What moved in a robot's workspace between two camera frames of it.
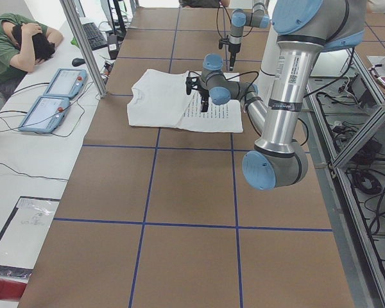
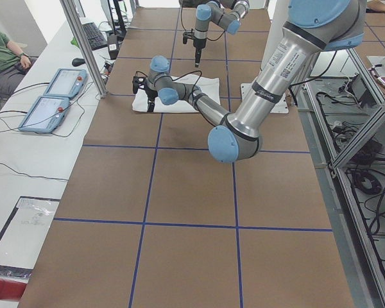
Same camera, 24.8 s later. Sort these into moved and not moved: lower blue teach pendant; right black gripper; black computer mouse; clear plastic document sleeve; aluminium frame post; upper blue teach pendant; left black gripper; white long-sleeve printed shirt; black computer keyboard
Moved: right black gripper; left black gripper; white long-sleeve printed shirt
Not moved: upper blue teach pendant; black computer mouse; aluminium frame post; lower blue teach pendant; clear plastic document sleeve; black computer keyboard
